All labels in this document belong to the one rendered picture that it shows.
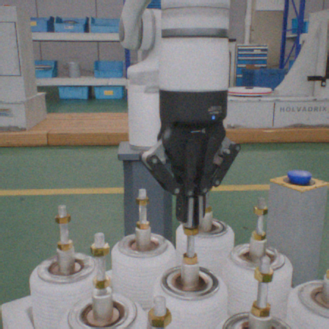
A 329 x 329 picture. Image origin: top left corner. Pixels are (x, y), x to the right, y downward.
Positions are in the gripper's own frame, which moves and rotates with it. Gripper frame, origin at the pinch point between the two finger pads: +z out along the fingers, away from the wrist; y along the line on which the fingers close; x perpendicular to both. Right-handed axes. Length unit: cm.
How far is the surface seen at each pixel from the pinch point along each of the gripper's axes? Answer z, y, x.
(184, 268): 7.4, -1.0, -0.5
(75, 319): 9.7, -14.7, 0.0
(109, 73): 4, 172, 436
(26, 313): 17.7, -17.3, 15.3
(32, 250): 35, -6, 69
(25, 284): 35, -12, 52
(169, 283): 9.6, -2.5, 0.7
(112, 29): -48, 177, 432
